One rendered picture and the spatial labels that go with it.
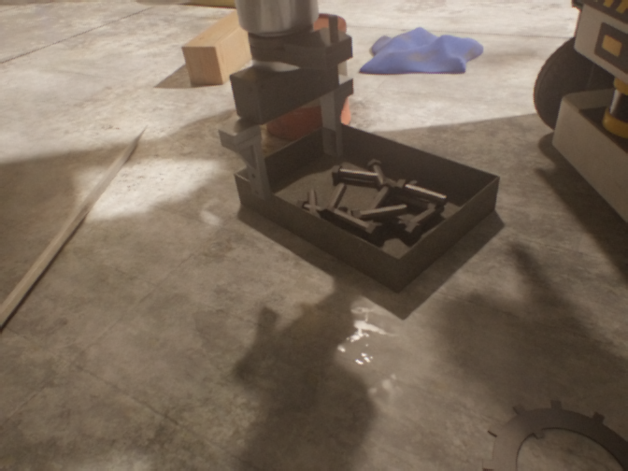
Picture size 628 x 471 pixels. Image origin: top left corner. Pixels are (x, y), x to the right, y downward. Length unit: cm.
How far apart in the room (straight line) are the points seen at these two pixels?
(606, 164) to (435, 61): 69
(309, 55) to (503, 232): 39
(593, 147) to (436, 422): 44
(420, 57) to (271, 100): 81
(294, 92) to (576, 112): 42
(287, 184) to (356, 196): 13
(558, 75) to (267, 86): 55
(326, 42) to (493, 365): 39
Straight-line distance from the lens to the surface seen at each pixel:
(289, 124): 101
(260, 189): 62
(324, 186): 86
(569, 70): 96
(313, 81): 61
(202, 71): 139
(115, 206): 95
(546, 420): 56
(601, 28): 77
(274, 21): 55
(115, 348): 67
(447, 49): 136
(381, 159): 90
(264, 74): 57
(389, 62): 132
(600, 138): 77
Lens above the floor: 46
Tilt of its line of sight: 38 degrees down
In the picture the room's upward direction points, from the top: 7 degrees counter-clockwise
